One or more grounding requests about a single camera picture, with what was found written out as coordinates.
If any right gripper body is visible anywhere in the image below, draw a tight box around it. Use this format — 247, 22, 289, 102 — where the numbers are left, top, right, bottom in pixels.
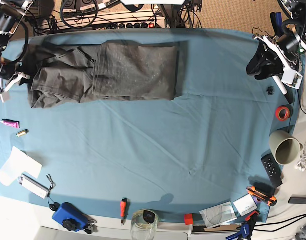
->
0, 57, 12, 80

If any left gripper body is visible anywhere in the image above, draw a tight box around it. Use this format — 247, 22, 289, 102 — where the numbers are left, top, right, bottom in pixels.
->
277, 29, 305, 60

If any grey T-shirt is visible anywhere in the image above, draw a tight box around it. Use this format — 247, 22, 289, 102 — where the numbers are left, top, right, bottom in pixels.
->
22, 41, 178, 109

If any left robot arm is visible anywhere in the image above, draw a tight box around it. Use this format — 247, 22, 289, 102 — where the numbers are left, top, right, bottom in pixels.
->
246, 0, 306, 94

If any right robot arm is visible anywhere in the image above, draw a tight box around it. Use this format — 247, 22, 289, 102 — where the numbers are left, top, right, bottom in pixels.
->
0, 0, 34, 103

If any white black marker pen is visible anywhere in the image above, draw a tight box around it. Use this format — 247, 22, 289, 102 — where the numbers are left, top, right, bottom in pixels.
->
272, 75, 293, 104

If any black small clip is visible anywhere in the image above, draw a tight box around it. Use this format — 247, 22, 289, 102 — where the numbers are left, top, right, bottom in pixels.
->
266, 86, 274, 96

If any pink tube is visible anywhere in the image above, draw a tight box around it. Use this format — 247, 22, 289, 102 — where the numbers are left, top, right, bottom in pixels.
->
0, 119, 20, 129

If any red tape roll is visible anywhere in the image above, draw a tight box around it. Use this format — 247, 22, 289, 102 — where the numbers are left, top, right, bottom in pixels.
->
275, 105, 291, 122

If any white paper sheet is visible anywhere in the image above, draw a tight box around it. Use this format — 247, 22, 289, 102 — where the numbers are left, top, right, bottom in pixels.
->
0, 146, 42, 186

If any beige mug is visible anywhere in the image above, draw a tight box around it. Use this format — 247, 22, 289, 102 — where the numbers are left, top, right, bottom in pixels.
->
268, 130, 303, 166

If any black remote control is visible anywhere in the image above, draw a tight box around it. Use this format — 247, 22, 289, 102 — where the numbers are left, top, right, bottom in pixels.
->
261, 153, 282, 189

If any white rectangular device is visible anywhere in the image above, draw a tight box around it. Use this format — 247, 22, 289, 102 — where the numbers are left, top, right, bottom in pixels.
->
17, 174, 48, 199

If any black power brick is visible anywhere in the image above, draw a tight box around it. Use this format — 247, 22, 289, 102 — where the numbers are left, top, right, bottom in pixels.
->
288, 196, 306, 205

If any black power strip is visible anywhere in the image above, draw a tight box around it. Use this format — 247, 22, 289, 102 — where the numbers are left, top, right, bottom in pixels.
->
107, 22, 155, 29

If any orange utility knife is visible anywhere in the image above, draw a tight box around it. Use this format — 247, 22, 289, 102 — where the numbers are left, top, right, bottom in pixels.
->
246, 186, 277, 207

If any white small box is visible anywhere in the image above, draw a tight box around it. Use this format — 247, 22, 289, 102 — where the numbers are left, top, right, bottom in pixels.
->
233, 194, 257, 216

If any blue box with knob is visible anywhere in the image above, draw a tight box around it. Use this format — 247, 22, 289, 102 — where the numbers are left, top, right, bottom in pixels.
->
49, 202, 88, 232

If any printed paper booklet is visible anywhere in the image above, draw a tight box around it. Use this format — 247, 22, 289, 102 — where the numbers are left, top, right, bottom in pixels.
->
199, 201, 237, 228

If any red screwdriver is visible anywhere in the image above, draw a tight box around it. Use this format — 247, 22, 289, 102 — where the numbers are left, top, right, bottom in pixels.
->
120, 198, 128, 226

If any blue clamp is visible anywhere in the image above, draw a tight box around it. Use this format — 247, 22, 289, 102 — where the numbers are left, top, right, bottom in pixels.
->
225, 210, 260, 240

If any red cube block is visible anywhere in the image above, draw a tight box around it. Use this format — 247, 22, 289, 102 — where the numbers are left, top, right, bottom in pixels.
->
184, 213, 193, 225

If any glass jar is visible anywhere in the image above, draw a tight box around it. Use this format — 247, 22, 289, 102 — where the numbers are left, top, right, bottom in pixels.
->
130, 209, 159, 240

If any black lanyard with clip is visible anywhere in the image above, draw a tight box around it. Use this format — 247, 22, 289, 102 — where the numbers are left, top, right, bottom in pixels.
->
46, 174, 59, 211

